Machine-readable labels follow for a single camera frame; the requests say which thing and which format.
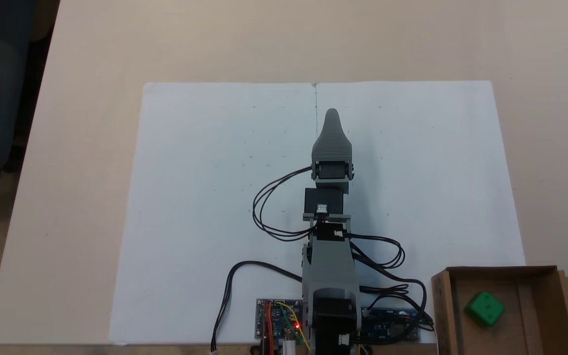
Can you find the open brown cardboard box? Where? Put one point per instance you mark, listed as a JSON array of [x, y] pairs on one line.
[[525, 315]]

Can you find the white paper sheet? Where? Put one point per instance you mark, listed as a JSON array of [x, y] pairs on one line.
[[427, 172], [205, 207]]

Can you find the blue circuit board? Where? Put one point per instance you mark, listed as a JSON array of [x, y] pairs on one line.
[[392, 328]]

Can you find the green die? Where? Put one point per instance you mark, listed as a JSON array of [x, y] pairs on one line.
[[484, 308]]

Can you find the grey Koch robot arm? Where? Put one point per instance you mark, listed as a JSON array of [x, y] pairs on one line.
[[331, 271]]

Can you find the grey wide ribbed gripper finger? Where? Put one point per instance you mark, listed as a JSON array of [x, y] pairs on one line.
[[332, 143]]

